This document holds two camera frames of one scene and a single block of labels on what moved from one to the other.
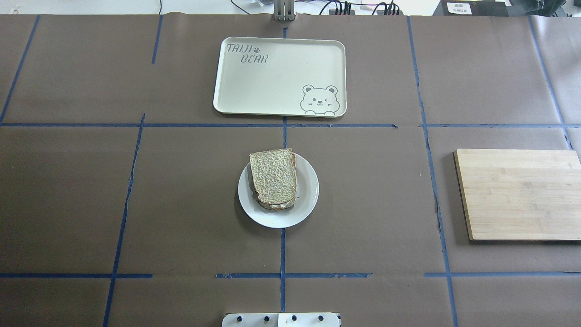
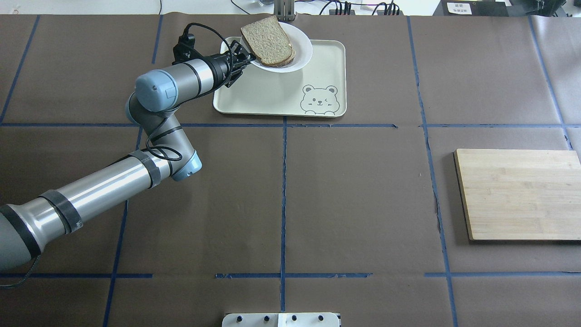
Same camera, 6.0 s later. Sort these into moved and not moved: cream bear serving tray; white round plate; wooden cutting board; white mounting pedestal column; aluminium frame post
Moved: white round plate
Not moved: white mounting pedestal column; aluminium frame post; wooden cutting board; cream bear serving tray
